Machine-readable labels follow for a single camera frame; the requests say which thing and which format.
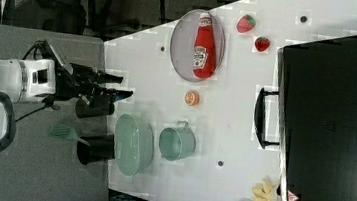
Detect large black cylinder cup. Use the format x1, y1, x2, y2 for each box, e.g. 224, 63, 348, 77
76, 135, 115, 165

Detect green oval colander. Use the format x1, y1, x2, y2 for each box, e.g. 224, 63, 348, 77
114, 114, 154, 176

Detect black office chair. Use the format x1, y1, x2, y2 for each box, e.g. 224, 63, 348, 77
1, 0, 87, 35

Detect dark red plush strawberry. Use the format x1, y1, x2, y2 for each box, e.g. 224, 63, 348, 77
255, 37, 270, 52

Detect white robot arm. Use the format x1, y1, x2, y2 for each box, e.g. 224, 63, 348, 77
0, 59, 133, 152

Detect green spatula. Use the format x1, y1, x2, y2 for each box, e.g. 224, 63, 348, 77
49, 124, 89, 145

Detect yellow banana peel toy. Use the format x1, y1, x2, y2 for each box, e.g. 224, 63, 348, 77
251, 179, 280, 201

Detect green metal mug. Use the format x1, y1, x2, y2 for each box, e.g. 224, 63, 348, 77
158, 121, 196, 161

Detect orange slice toy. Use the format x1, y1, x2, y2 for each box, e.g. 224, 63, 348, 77
185, 90, 200, 106

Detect black toaster oven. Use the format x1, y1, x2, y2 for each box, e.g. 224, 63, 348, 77
244, 16, 357, 201

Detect red plush ketchup bottle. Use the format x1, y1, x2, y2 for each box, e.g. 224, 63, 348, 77
192, 12, 216, 79

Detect light red plush strawberry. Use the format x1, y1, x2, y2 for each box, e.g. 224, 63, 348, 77
236, 14, 256, 33

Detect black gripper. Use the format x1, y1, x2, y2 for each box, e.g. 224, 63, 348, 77
50, 63, 133, 105

